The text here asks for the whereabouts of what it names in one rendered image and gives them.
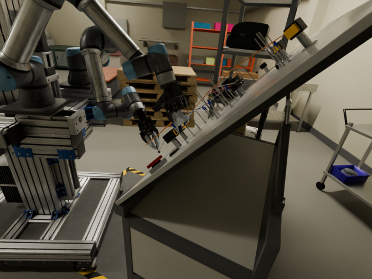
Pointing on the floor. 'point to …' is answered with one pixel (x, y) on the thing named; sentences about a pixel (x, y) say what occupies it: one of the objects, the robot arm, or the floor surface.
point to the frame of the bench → (177, 242)
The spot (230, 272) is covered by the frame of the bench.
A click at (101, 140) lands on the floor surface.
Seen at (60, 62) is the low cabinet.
